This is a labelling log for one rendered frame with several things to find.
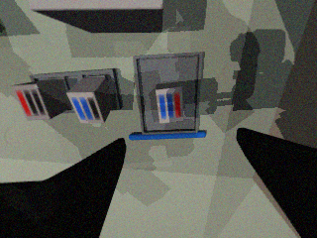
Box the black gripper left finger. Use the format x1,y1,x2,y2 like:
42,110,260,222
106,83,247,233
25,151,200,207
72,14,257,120
0,138,127,238

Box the blue rod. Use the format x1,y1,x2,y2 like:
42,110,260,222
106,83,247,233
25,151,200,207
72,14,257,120
129,131,206,140

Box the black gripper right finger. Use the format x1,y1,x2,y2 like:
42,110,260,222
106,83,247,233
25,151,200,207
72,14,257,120
237,128,317,238

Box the brown flat panel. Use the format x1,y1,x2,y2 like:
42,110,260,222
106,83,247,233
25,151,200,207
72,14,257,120
253,0,317,238

